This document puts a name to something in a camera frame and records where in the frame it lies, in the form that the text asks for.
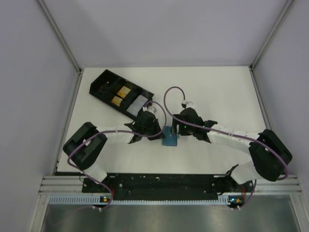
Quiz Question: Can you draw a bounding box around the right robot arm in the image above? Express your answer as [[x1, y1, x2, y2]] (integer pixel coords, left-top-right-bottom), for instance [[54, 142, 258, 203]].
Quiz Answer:
[[172, 107, 293, 185]]

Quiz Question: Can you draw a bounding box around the grey slotted cable duct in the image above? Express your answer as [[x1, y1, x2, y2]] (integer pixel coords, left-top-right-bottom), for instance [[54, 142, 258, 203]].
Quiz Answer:
[[48, 194, 230, 206]]

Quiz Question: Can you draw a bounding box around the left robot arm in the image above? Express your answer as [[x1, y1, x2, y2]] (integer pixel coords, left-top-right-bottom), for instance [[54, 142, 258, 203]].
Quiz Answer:
[[63, 106, 164, 182]]

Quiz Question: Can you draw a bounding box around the gold card in tray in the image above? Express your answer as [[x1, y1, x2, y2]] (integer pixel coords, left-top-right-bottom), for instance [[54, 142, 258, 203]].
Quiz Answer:
[[117, 86, 131, 99], [111, 96, 123, 107]]

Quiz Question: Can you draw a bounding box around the black organizer tray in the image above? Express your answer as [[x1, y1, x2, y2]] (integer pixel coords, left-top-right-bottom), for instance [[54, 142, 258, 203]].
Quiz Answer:
[[89, 69, 154, 120]]

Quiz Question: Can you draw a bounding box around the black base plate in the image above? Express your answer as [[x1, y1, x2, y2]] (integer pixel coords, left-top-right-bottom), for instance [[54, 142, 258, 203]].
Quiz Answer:
[[82, 173, 255, 201]]

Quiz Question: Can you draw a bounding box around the aluminium frame post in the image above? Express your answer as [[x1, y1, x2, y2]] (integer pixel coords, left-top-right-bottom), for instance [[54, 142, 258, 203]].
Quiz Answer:
[[36, 0, 83, 73], [250, 0, 294, 70]]

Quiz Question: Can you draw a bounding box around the right aluminium frame post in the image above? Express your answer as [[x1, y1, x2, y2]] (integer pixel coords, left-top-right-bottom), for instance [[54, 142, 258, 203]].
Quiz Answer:
[[250, 0, 294, 70]]

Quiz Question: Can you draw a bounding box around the blue card holder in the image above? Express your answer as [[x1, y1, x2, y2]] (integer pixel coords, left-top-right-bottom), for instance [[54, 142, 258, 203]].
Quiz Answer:
[[162, 126, 178, 147]]

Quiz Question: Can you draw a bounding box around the lower gold card in tray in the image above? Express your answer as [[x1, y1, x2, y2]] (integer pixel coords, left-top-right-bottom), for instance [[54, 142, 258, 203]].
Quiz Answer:
[[111, 96, 123, 107]]

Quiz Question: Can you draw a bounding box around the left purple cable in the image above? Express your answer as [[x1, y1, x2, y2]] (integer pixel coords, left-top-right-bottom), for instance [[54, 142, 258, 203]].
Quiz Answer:
[[67, 101, 169, 210]]

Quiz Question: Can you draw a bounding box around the aluminium front rail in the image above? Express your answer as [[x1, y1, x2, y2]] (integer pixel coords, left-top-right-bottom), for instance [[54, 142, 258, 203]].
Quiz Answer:
[[39, 175, 302, 195]]

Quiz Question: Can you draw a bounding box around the upper gold card in tray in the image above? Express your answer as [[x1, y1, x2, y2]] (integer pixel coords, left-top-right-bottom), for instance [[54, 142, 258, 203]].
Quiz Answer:
[[117, 86, 131, 99]]

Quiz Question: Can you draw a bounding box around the white card in tray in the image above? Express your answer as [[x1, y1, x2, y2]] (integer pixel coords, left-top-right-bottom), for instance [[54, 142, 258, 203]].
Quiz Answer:
[[126, 95, 148, 116]]

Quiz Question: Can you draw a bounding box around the left aluminium frame post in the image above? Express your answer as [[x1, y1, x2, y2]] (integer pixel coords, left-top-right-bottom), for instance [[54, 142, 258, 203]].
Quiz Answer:
[[36, 0, 83, 73]]

